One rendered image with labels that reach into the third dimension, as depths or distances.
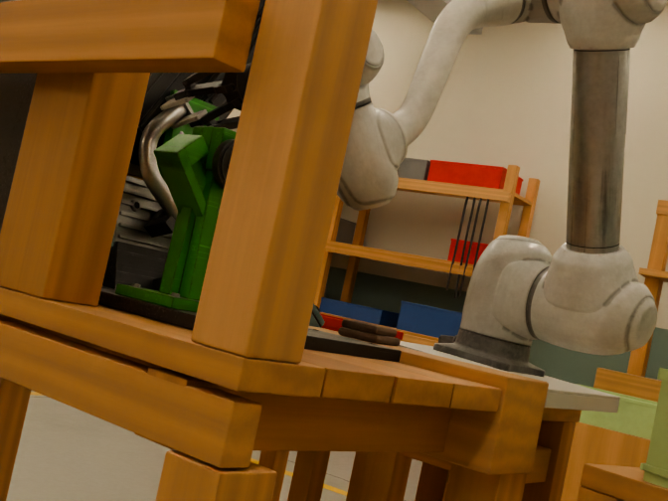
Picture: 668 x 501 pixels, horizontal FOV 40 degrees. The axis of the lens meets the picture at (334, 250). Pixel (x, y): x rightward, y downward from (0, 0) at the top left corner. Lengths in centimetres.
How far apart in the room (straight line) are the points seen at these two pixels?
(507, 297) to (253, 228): 98
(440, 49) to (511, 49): 620
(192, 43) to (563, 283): 98
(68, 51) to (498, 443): 82
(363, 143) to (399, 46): 690
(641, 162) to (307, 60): 625
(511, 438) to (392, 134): 50
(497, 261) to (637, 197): 523
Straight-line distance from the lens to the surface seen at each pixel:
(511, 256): 189
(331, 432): 122
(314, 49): 98
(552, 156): 737
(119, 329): 110
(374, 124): 141
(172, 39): 107
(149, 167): 158
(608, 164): 175
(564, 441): 201
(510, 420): 143
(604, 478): 149
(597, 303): 176
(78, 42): 123
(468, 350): 190
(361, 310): 723
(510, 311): 187
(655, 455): 146
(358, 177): 140
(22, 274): 130
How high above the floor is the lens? 96
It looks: 3 degrees up
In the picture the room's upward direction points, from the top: 12 degrees clockwise
